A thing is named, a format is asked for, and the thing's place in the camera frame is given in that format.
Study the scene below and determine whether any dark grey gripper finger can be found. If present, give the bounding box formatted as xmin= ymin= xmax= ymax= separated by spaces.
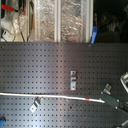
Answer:
xmin=101 ymin=93 xmax=128 ymax=113

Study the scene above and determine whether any white cable with red mark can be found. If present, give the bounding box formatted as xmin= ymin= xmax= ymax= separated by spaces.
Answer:
xmin=0 ymin=92 xmax=107 ymax=104

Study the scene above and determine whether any blue clamp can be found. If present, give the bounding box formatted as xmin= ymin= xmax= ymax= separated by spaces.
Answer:
xmin=90 ymin=26 xmax=98 ymax=44

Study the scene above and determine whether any blue clamp corner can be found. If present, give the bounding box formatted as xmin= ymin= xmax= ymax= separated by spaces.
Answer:
xmin=0 ymin=116 xmax=6 ymax=126

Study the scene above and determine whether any grey metal cable clip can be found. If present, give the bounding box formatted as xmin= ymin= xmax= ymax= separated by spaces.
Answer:
xmin=30 ymin=97 xmax=43 ymax=113
xmin=70 ymin=71 xmax=77 ymax=91
xmin=103 ymin=84 xmax=112 ymax=95

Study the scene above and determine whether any silver metal bracket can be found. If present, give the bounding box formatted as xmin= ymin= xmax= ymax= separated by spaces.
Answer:
xmin=120 ymin=72 xmax=128 ymax=93

